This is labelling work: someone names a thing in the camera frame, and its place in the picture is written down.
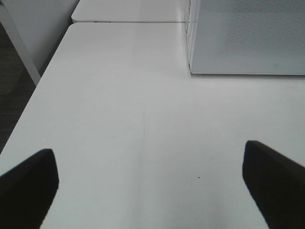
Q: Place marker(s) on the white table leg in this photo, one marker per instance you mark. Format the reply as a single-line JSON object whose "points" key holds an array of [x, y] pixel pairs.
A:
{"points": [[15, 38]]}

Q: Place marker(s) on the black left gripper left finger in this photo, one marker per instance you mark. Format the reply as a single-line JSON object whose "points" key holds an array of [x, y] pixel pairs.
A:
{"points": [[27, 191]]}

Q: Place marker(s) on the white microwave oven body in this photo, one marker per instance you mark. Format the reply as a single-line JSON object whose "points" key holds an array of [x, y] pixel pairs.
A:
{"points": [[191, 17]]}

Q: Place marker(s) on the white microwave door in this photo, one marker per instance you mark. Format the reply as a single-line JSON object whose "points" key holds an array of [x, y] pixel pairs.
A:
{"points": [[249, 37]]}

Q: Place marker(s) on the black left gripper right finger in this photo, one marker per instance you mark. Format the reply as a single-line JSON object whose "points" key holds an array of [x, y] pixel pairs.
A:
{"points": [[276, 184]]}

